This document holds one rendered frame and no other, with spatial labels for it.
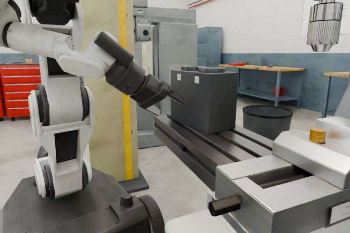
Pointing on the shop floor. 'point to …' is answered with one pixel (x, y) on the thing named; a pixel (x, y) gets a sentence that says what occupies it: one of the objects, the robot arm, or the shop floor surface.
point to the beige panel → (136, 183)
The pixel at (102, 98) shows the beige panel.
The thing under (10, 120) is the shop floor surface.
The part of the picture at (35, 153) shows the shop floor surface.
